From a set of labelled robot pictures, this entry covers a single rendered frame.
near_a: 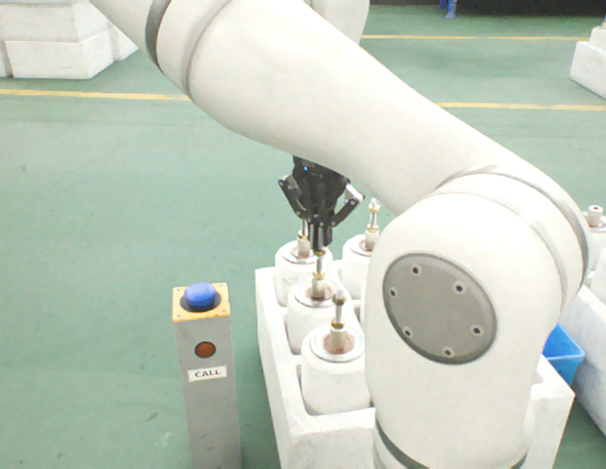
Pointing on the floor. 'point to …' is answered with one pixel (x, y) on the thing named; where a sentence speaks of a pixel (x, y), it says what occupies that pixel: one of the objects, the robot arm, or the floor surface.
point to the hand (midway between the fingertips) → (320, 234)
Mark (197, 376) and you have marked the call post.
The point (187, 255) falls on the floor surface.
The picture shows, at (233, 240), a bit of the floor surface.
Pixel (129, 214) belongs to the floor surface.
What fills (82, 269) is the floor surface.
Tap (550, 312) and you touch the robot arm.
